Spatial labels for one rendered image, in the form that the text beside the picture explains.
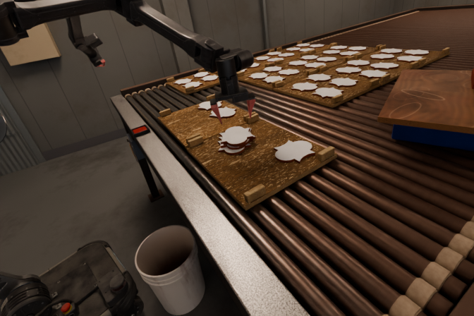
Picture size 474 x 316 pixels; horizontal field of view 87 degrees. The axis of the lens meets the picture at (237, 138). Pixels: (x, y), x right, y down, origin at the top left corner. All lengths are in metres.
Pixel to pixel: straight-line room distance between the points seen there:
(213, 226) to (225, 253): 0.09
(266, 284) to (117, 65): 3.29
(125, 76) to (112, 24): 0.61
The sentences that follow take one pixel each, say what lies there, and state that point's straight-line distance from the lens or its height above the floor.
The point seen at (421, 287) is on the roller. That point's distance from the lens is 0.58.
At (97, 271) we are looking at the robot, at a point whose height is 0.24.
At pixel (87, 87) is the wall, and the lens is 3.63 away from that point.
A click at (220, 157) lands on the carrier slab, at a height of 0.94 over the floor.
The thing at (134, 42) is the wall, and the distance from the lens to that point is 3.57.
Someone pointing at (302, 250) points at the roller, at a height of 0.92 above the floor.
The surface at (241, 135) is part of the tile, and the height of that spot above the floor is 0.97.
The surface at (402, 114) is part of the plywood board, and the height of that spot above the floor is 1.04.
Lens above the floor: 1.39
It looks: 28 degrees down
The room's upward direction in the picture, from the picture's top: 10 degrees counter-clockwise
